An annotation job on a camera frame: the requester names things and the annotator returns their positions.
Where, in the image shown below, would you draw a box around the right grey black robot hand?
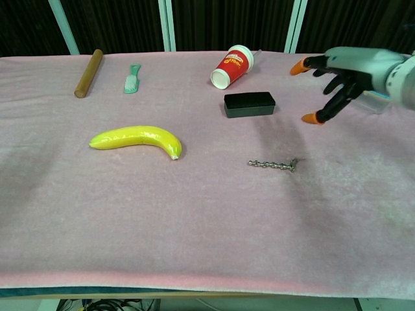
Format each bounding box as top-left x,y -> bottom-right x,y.
289,47 -> 406,126

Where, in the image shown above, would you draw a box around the silver metal chain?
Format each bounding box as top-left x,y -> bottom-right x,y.
248,158 -> 294,172

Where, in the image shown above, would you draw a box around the brown wooden rolling pin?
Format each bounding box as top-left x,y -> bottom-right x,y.
74,49 -> 104,99

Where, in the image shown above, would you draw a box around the black pleated curtain panel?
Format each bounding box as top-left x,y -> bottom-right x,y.
298,0 -> 415,58
60,0 -> 165,55
171,0 -> 295,52
0,0 -> 71,58

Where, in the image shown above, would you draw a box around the black rectangular box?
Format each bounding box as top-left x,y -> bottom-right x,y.
223,91 -> 277,119

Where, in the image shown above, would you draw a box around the red paper cup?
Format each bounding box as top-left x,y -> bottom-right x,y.
210,44 -> 255,91

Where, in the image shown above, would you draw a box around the green plastic brush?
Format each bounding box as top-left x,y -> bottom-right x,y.
123,63 -> 142,95

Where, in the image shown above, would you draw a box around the yellow toy banana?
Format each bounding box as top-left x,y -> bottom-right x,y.
89,125 -> 183,162

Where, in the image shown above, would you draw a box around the pink table cloth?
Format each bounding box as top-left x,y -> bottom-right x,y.
0,50 -> 415,301

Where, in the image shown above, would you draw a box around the white partition post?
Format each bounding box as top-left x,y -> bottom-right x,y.
47,0 -> 80,56
284,0 -> 309,54
158,0 -> 178,52

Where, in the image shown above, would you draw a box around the tangled black floor cables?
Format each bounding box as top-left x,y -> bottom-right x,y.
58,298 -> 158,311

